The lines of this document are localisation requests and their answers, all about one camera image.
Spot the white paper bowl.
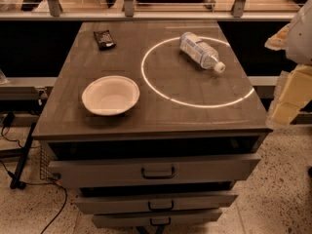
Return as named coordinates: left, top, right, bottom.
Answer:
left=82, top=76, right=140, bottom=116

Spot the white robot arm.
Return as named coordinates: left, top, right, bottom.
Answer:
left=264, top=0, right=312, bottom=126

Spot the metal railing frame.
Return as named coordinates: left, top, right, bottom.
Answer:
left=0, top=0, right=299, bottom=20

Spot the wire mesh basket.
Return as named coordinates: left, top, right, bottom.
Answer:
left=40, top=148, right=59, bottom=181

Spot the bottom drawer with handle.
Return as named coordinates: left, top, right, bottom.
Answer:
left=92, top=209, right=222, bottom=228

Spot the dark snack packet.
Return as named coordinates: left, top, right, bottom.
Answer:
left=94, top=30, right=116, bottom=51

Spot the grey drawer cabinet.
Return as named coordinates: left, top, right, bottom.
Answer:
left=31, top=19, right=273, bottom=229

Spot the drawer with handle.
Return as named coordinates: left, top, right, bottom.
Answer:
left=92, top=209, right=222, bottom=228
left=49, top=154, right=260, bottom=188
left=75, top=191, right=238, bottom=215

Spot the middle drawer with handle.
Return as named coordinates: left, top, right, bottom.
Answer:
left=75, top=191, right=238, bottom=215

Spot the black stand leg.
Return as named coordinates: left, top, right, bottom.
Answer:
left=10, top=123, right=35, bottom=189

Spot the clear plastic water bottle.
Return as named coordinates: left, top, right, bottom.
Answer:
left=179, top=32, right=226, bottom=73

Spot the top drawer with handle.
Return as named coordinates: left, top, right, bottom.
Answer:
left=49, top=154, right=260, bottom=188

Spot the black floor cable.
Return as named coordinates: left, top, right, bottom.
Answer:
left=0, top=159, right=68, bottom=234

